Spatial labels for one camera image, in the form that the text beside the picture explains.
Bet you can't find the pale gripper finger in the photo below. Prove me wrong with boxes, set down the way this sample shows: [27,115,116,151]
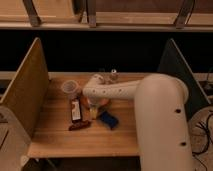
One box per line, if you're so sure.
[89,106,99,119]

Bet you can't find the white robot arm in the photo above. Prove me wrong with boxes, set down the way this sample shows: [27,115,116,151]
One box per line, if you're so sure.
[83,74,194,171]

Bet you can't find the brown ceramic bowl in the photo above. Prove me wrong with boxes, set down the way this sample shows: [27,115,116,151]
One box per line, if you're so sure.
[80,96,110,109]

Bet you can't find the dark snack bar package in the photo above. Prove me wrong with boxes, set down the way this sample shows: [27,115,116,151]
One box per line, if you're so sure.
[71,99,82,122]

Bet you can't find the blue object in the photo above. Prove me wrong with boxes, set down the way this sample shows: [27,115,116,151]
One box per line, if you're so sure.
[99,111,119,129]

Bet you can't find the dark red chip bag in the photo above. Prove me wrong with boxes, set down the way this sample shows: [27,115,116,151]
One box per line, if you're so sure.
[69,120,91,131]

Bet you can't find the clear plastic cup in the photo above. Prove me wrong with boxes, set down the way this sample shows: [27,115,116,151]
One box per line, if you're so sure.
[61,80,79,99]

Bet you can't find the small can bottle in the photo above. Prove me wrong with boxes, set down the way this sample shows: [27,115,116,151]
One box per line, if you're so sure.
[109,69,118,82]

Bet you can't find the left wooden side panel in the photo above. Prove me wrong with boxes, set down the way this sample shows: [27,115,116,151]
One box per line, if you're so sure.
[0,37,49,142]

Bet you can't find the right dark side panel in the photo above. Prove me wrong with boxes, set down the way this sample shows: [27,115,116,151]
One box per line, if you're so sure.
[157,39,210,121]

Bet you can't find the black floor cables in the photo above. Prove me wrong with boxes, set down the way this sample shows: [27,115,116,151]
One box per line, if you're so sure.
[191,111,213,171]

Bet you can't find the wooden shelf rail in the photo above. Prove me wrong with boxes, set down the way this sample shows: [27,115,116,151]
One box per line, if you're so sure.
[0,0,213,32]

